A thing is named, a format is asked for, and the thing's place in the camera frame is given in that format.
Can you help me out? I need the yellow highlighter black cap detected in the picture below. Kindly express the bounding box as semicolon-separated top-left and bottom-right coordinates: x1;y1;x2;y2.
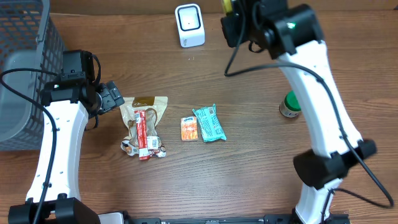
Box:
221;0;233;15

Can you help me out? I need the red snack bar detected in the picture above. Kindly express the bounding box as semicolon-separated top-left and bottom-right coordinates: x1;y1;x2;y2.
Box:
134;110;150;161

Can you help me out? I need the brown transparent snack bag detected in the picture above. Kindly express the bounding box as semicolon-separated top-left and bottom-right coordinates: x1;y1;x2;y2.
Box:
120;96;168;148

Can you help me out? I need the white patterned wrapper packet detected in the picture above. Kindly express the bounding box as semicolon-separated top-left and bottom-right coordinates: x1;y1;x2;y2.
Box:
121;136;166;157

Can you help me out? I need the orange snack packet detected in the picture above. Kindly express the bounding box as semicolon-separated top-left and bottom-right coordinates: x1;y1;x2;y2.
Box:
180;116;198;141

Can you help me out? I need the green lid jar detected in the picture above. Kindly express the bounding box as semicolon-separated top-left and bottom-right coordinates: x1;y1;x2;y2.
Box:
279;91;302;118

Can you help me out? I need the teal tissue packet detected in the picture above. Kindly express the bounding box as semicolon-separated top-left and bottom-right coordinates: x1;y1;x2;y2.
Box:
192;103;227;142

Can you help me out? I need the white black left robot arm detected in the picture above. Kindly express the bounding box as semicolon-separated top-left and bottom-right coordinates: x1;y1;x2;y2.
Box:
4;50;129;224

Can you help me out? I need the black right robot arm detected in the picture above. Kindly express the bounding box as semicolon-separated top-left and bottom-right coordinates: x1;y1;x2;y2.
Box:
221;1;377;223

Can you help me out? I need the white barcode scanner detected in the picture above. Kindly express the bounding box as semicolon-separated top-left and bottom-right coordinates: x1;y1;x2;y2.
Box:
175;3;205;48

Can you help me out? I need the grey plastic mesh basket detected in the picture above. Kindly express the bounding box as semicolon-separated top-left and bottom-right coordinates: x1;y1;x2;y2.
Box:
1;0;65;151

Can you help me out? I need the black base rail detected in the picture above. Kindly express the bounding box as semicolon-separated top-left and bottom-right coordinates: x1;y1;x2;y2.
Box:
98;211;351;224

